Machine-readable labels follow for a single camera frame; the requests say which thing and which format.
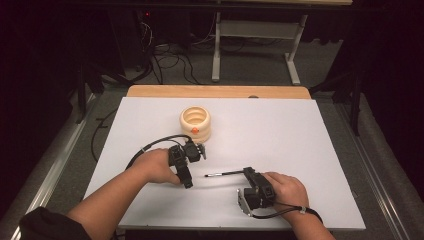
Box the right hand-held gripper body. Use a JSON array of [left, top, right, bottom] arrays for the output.
[[237, 173, 276, 218]]

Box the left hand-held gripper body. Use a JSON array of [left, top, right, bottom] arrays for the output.
[[168, 139, 208, 178]]

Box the black pen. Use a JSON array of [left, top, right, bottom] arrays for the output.
[[204, 169, 247, 178]]

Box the cream ribbed pen holder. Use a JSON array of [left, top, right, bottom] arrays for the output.
[[179, 105, 212, 144]]

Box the person's right hand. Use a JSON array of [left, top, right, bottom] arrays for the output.
[[261, 171, 309, 218]]

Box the person's left hand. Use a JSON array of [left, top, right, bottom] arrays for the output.
[[132, 148, 183, 186]]

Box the white board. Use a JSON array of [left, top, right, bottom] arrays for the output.
[[83, 96, 367, 231]]

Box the wooden table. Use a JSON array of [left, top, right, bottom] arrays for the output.
[[126, 84, 312, 100]]

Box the black metal stand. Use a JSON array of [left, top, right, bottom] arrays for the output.
[[75, 61, 105, 125], [309, 64, 365, 137]]

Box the black computer tower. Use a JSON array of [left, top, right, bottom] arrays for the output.
[[108, 9, 192, 69]]

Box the black sleeve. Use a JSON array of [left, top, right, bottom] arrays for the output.
[[18, 206, 93, 240]]

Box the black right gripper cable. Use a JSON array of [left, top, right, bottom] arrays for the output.
[[251, 201, 324, 224]]

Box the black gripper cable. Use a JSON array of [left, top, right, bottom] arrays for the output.
[[251, 201, 324, 224], [124, 133, 194, 171]]

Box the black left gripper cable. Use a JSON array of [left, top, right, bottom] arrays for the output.
[[124, 133, 194, 171]]

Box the tangle of black floor cables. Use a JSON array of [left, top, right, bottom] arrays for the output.
[[138, 19, 203, 86]]

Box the black floor cable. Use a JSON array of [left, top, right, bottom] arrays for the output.
[[90, 107, 120, 163]]

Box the aluminium floor rail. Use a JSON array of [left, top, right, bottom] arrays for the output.
[[335, 102, 412, 240], [9, 93, 98, 240]]

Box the white metal desk frame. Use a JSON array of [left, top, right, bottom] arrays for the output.
[[211, 11, 310, 86]]

